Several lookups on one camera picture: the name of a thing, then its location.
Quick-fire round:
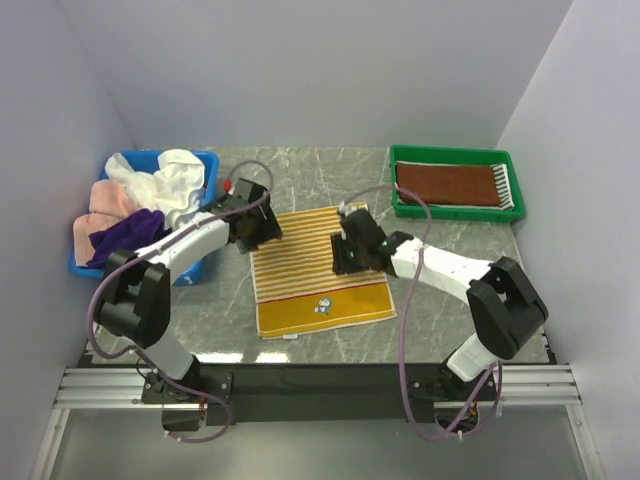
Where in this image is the cream yellow striped towel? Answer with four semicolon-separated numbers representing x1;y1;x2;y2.
250;206;396;339

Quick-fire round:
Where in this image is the brown towel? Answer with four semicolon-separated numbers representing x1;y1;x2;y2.
395;162;501;207

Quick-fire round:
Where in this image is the green white striped towel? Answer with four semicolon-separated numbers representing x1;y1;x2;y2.
392;160;516;211

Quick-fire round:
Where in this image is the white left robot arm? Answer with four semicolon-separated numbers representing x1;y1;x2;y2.
87;178;282;402

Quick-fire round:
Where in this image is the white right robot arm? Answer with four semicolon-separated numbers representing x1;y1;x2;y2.
331;206;549;399

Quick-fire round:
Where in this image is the purple towel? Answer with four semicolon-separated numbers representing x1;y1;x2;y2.
86;209;171;269

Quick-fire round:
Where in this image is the green plastic tray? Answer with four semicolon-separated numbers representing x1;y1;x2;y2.
389;145;526;223

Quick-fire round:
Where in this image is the blue plastic bin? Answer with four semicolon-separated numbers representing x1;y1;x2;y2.
69;150;219;286

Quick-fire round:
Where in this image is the pink towel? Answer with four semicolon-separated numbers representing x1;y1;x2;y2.
72;179;140;267

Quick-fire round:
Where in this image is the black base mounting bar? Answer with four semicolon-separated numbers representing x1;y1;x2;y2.
141;363;496;426

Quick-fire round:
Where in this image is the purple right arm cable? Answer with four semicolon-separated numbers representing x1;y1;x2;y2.
339;183;503;441

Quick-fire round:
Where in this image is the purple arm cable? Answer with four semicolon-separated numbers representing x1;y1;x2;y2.
85;159;276;444
339;183;503;441

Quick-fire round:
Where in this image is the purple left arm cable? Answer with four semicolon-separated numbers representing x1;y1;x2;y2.
85;159;276;444

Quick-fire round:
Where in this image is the aluminium frame rail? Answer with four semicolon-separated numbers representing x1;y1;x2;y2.
29;289;606;480

